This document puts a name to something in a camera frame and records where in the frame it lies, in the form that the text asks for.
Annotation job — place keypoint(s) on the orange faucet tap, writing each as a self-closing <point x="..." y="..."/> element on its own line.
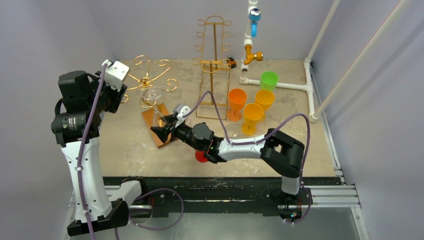
<point x="251" y="56"/>

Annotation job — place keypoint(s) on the gold swirl wine glass rack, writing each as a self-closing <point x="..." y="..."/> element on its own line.
<point x="148" y="81"/>

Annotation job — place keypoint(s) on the white pvc pipe frame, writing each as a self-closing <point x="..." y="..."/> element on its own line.
<point x="308" y="87"/>

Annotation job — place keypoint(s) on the clear wine glass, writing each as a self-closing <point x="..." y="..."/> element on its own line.
<point x="150" y="96"/>

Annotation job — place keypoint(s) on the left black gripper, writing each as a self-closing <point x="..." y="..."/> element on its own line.
<point x="115" y="94"/>

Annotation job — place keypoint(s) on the aluminium rail frame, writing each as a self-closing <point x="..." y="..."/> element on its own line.
<point x="331" y="196"/>

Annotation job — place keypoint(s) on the yellow goblet front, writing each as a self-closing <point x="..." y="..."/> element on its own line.
<point x="252" y="113"/>

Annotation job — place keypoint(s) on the red plastic goblet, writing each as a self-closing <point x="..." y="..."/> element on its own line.
<point x="200" y="156"/>

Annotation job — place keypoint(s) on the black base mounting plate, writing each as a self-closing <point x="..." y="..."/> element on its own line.
<point x="220" y="195"/>

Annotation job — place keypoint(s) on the small black orange object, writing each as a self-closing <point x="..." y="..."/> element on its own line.
<point x="231" y="62"/>

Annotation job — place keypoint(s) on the gold tall wire rack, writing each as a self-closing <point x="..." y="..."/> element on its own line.
<point x="215" y="67"/>

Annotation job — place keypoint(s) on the yellow goblet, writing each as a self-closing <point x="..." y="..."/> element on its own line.
<point x="252" y="113"/>
<point x="264" y="98"/>

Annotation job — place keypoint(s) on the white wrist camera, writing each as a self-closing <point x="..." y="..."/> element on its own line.
<point x="181" y="110"/>
<point x="115" y="74"/>

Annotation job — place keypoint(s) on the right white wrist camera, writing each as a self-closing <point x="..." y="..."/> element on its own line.
<point x="181" y="110"/>

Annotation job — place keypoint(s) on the yellow goblet rear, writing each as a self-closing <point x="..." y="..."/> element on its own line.
<point x="264" y="98"/>

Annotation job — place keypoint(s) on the green plastic cup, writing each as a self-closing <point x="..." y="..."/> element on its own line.
<point x="268" y="80"/>

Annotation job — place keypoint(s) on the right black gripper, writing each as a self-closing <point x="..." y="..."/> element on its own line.
<point x="171" y="131"/>

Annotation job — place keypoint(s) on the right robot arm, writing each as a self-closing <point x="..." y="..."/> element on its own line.
<point x="282" y="152"/>

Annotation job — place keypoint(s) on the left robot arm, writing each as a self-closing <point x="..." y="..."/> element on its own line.
<point x="76" y="126"/>

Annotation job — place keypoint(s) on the small clear tumbler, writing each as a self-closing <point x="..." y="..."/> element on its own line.
<point x="233" y="131"/>

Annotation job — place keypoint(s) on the orange plastic goblet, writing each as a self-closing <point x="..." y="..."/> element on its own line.
<point x="237" y="98"/>

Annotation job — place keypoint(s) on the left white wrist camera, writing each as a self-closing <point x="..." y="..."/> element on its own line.
<point x="115" y="74"/>

